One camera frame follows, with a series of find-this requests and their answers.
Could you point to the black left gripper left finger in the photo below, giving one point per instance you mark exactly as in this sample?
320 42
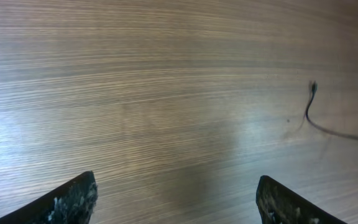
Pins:
71 203

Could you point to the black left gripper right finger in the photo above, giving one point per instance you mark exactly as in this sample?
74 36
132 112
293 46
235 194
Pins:
278 204

